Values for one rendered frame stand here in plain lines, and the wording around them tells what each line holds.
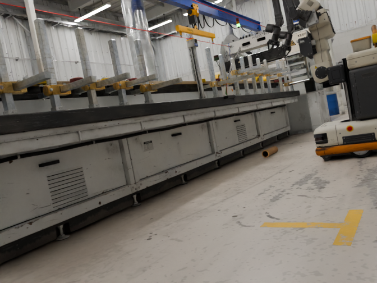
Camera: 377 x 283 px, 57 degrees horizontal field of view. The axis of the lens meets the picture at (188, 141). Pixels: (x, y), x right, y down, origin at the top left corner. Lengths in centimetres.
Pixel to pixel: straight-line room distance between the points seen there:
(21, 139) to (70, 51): 1004
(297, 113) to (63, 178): 455
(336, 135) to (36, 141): 221
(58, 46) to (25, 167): 966
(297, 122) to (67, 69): 762
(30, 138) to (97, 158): 65
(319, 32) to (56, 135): 230
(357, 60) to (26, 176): 244
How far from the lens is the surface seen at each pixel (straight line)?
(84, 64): 209
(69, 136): 194
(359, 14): 1229
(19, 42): 1086
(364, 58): 300
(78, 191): 223
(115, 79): 197
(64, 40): 1179
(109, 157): 241
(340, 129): 298
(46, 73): 159
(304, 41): 321
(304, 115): 601
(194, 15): 876
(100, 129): 208
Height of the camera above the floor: 52
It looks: 3 degrees down
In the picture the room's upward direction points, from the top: 11 degrees counter-clockwise
